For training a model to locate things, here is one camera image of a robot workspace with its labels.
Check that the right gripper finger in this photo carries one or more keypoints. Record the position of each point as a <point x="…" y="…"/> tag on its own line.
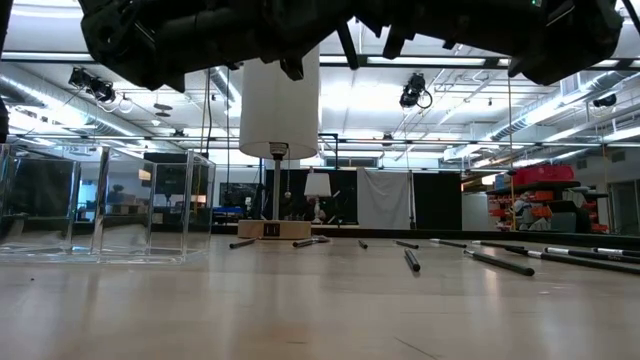
<point x="398" y="44"/>

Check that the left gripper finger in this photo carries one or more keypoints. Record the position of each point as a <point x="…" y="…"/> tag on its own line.
<point x="294" y="67"/>

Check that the black fan makeup brush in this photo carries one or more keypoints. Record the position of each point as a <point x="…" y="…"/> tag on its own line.
<point x="307" y="242"/>

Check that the thin black makeup brush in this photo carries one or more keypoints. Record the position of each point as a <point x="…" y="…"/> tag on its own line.
<point x="406" y="244"/>
<point x="243" y="243"/>
<point x="500" y="263"/>
<point x="412" y="260"/>
<point x="495" y="245"/>
<point x="620" y="252"/>
<point x="362" y="244"/>
<point x="600" y="256"/>
<point x="450" y="243"/>

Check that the round brown-head makeup brush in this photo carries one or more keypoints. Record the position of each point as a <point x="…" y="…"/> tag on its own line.
<point x="575" y="260"/>

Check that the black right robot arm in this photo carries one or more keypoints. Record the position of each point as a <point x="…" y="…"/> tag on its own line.
<point x="590" y="35"/>

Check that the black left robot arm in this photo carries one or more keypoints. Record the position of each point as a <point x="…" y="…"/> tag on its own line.
<point x="110" y="35"/>

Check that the small white background lamp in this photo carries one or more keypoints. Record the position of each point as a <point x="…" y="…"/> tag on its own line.
<point x="317" y="185"/>

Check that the black ceiling-hung device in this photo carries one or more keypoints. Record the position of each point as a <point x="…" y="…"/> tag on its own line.
<point x="95" y="87"/>

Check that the white hanging cloth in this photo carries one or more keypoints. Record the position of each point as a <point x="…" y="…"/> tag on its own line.
<point x="382" y="200"/>

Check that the black backdrop curtain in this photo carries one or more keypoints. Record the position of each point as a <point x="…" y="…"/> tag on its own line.
<point x="437" y="200"/>

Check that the red storage bin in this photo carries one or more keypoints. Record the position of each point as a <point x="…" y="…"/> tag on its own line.
<point x="542" y="175"/>

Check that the clear acrylic organizer container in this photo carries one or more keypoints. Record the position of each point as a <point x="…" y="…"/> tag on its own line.
<point x="125" y="200"/>

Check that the metal storage shelf rack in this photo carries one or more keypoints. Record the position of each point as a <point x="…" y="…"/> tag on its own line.
<point x="550" y="205"/>

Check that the black overhead camera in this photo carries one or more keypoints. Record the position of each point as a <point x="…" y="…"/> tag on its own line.
<point x="412" y="92"/>

